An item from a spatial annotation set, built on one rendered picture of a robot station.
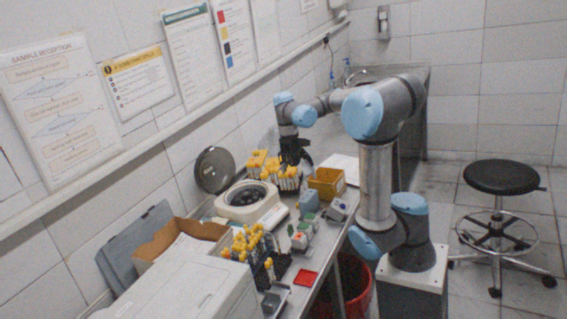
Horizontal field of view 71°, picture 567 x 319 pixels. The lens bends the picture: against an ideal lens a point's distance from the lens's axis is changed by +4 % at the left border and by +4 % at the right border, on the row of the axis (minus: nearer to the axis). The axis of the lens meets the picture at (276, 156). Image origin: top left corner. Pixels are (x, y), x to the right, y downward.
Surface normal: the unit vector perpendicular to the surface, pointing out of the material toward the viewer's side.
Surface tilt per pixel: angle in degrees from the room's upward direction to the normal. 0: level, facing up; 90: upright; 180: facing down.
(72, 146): 94
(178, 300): 0
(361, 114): 83
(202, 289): 0
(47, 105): 94
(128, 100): 90
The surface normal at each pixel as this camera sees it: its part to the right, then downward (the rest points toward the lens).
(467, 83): -0.45, 0.47
